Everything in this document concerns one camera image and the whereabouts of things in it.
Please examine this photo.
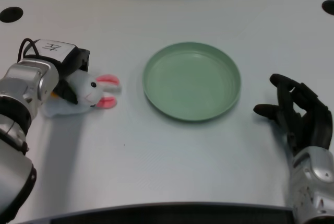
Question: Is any black table cable grommet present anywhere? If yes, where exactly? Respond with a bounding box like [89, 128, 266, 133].
[0, 6, 24, 23]
[321, 0, 334, 15]

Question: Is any dark robot torso edge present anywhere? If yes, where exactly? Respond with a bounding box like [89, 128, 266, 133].
[15, 203, 295, 224]

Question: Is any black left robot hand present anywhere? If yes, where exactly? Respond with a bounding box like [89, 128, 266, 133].
[17, 38, 91, 105]

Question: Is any white plush rabbit doll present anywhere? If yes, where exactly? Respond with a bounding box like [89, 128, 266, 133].
[43, 69, 123, 117]

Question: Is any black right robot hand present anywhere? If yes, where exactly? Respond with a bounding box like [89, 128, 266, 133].
[253, 73, 334, 157]

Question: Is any green round plate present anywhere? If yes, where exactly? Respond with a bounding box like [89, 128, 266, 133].
[142, 42, 241, 122]

